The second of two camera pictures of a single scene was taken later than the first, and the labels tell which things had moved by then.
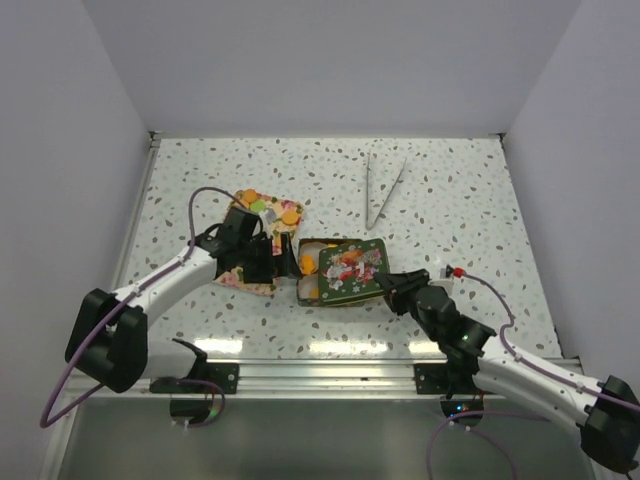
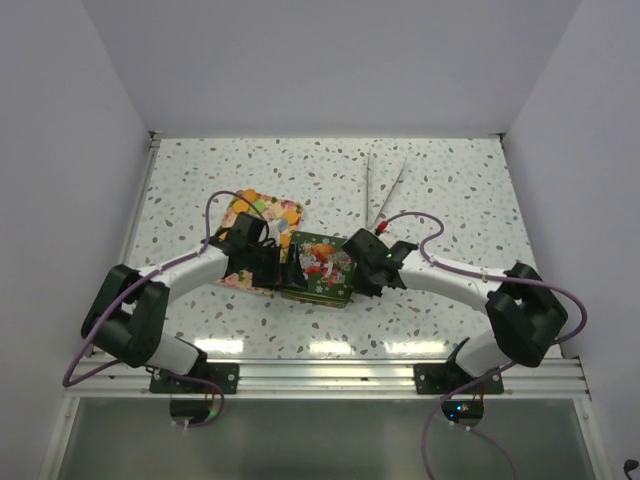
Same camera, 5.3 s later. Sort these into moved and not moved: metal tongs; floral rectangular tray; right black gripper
Moved: right black gripper
Not moved: floral rectangular tray; metal tongs
